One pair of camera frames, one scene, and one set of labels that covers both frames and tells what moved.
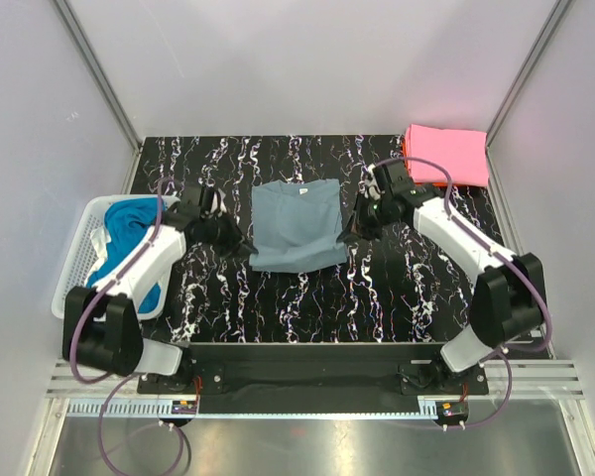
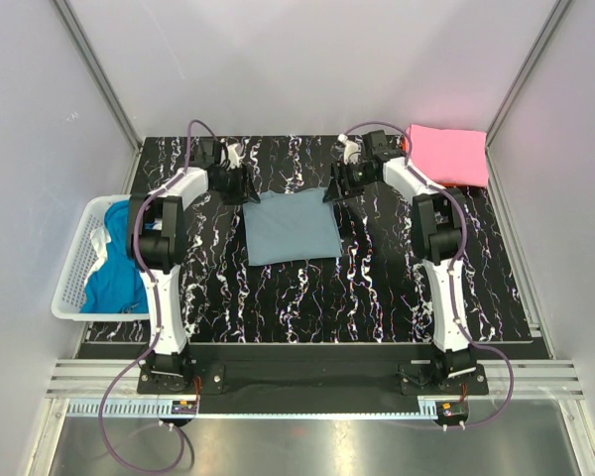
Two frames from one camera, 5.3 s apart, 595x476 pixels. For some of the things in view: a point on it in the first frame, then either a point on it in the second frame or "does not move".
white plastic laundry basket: x=75 y=264 does not move
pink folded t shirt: x=462 y=153 does not move
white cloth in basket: x=100 y=238 does not move
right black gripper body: x=359 y=220 to x=340 y=179
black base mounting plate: x=314 y=374 does not move
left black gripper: x=229 y=233 to x=243 y=183
